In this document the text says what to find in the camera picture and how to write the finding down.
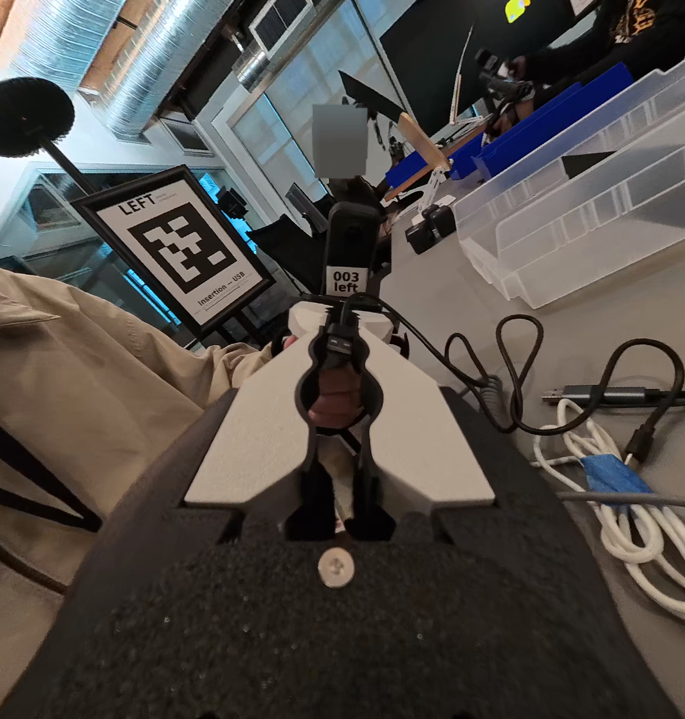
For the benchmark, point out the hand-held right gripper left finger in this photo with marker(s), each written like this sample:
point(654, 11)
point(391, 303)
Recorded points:
point(252, 444)

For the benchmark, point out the black tripod camera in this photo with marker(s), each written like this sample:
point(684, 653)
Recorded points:
point(231, 202)

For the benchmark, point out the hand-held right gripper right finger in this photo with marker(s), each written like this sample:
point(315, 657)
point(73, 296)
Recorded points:
point(427, 444)

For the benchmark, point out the person's left hand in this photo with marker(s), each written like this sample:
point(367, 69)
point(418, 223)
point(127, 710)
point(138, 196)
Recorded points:
point(337, 401)

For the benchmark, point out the framed black white marker sign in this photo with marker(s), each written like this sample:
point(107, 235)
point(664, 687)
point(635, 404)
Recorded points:
point(112, 219)

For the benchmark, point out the grey metal USB hub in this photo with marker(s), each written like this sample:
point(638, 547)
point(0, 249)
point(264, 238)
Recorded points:
point(646, 395)

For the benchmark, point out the silver ventilation duct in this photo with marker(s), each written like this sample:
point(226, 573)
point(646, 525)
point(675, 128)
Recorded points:
point(151, 73)

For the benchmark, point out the wooden book stand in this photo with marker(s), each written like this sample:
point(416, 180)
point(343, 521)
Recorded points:
point(427, 143)

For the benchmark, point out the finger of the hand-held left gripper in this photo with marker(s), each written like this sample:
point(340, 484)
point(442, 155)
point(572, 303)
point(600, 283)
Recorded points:
point(376, 327)
point(306, 320)

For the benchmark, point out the person's left forearm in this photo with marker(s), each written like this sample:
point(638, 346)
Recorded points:
point(179, 359)

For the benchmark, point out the black office chair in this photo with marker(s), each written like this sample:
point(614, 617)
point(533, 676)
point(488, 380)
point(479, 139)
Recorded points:
point(280, 247)

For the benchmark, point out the black round floor lamp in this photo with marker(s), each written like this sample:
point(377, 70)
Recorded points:
point(27, 115)

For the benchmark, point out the blue plastic bin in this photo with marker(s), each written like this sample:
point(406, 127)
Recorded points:
point(415, 168)
point(556, 123)

